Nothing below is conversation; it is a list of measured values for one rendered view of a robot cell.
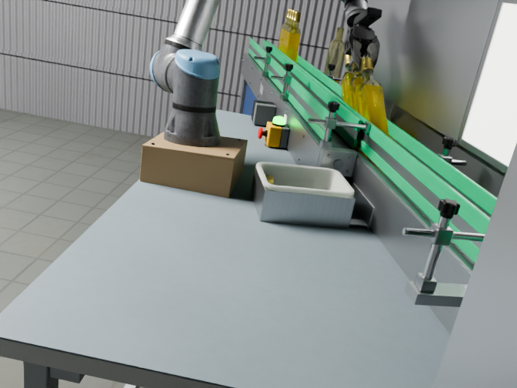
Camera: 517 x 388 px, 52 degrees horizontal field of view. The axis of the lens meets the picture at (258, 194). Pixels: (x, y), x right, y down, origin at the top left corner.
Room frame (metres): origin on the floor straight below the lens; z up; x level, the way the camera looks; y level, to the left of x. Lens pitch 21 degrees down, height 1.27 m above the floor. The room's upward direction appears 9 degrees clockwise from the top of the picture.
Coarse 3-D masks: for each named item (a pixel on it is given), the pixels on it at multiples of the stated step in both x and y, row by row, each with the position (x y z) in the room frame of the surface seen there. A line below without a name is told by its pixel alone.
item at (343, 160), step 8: (320, 152) 1.39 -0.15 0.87; (328, 152) 1.37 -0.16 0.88; (336, 152) 1.37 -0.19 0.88; (344, 152) 1.38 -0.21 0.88; (352, 152) 1.38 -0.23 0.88; (320, 160) 1.38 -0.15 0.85; (328, 160) 1.37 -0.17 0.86; (336, 160) 1.37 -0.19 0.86; (344, 160) 1.38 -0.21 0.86; (352, 160) 1.38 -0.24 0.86; (336, 168) 1.37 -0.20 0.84; (344, 168) 1.38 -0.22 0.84; (352, 168) 1.39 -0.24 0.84
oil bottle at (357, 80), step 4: (356, 76) 1.64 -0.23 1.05; (360, 76) 1.64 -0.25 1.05; (352, 80) 1.64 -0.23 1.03; (356, 80) 1.63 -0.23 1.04; (360, 80) 1.63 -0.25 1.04; (352, 84) 1.64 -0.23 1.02; (356, 84) 1.62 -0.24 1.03; (360, 84) 1.62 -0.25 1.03; (352, 88) 1.63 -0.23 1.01; (356, 88) 1.61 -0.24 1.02; (352, 92) 1.62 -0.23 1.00; (356, 92) 1.60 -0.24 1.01; (352, 96) 1.61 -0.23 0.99; (356, 96) 1.59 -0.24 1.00; (352, 100) 1.61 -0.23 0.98; (356, 100) 1.58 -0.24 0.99; (352, 104) 1.60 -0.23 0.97; (356, 104) 1.57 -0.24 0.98; (356, 108) 1.56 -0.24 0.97
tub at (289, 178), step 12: (264, 168) 1.30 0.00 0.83; (276, 168) 1.31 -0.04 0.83; (288, 168) 1.32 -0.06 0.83; (300, 168) 1.32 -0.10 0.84; (312, 168) 1.33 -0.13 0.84; (324, 168) 1.34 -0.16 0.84; (264, 180) 1.17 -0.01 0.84; (276, 180) 1.31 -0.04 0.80; (288, 180) 1.32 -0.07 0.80; (300, 180) 1.32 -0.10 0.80; (312, 180) 1.33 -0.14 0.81; (324, 180) 1.34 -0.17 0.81; (336, 180) 1.31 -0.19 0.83; (300, 192) 1.17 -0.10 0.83; (312, 192) 1.17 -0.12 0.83; (324, 192) 1.17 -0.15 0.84; (336, 192) 1.18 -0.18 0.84; (348, 192) 1.19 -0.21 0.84
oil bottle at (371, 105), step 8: (368, 80) 1.57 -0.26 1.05; (360, 88) 1.57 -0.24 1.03; (368, 88) 1.54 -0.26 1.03; (376, 88) 1.55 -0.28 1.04; (360, 96) 1.56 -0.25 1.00; (368, 96) 1.52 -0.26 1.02; (376, 96) 1.53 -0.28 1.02; (360, 104) 1.54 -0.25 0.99; (368, 104) 1.50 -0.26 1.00; (376, 104) 1.50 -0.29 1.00; (384, 104) 1.52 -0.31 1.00; (360, 112) 1.53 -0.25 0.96; (368, 112) 1.48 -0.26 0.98; (376, 112) 1.48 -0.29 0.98; (384, 112) 1.49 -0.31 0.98; (376, 120) 1.46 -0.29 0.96; (384, 120) 1.47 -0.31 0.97; (384, 128) 1.45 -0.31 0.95
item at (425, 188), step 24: (336, 96) 1.72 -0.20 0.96; (360, 144) 1.43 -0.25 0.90; (384, 144) 1.28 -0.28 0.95; (384, 168) 1.25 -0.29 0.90; (408, 168) 1.13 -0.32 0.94; (408, 192) 1.10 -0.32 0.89; (432, 192) 1.01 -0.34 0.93; (456, 192) 0.94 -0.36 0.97; (432, 216) 0.98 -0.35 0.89; (456, 216) 0.91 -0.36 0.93; (480, 216) 0.84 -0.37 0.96; (456, 240) 0.89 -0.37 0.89
